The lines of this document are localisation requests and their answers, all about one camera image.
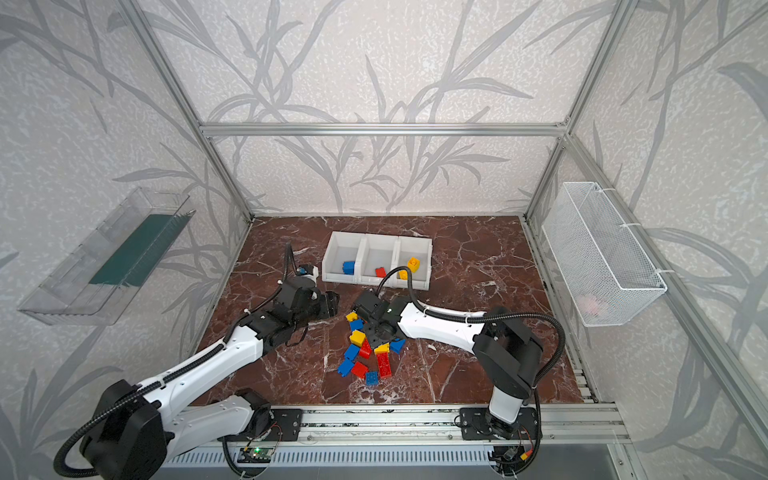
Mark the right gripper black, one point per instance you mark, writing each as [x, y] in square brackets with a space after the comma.
[365, 306]

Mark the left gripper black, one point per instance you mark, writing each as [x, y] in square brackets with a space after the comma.
[324, 303]

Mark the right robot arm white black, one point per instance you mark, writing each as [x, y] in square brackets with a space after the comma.
[515, 350]

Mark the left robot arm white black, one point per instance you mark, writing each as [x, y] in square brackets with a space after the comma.
[135, 429]

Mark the red lego brick middle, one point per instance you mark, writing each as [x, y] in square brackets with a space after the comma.
[365, 350]

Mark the blue lego brick mid-left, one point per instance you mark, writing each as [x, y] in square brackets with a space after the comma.
[351, 353]

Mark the red long lego brick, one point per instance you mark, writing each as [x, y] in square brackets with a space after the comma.
[384, 366]

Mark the red lego brick lower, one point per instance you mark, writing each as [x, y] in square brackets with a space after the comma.
[360, 370]

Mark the blue lego brick bottom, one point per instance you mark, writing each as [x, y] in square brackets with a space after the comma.
[372, 378]

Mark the white three-compartment sorting bin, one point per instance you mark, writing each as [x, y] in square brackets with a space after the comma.
[372, 251]

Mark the green circuit board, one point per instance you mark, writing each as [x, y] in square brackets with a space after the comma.
[255, 455]

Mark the pink object in basket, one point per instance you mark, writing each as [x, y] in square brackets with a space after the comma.
[591, 306]

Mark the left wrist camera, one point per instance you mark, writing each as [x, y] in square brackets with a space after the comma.
[307, 270]

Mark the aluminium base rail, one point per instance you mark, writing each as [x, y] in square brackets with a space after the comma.
[391, 424]

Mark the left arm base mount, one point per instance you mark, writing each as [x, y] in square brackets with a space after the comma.
[277, 425]

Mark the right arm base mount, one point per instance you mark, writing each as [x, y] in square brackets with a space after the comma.
[478, 424]

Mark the clear acrylic wall shelf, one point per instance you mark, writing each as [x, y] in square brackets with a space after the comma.
[95, 283]

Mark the white wire mesh basket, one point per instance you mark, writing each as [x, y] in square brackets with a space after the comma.
[597, 253]

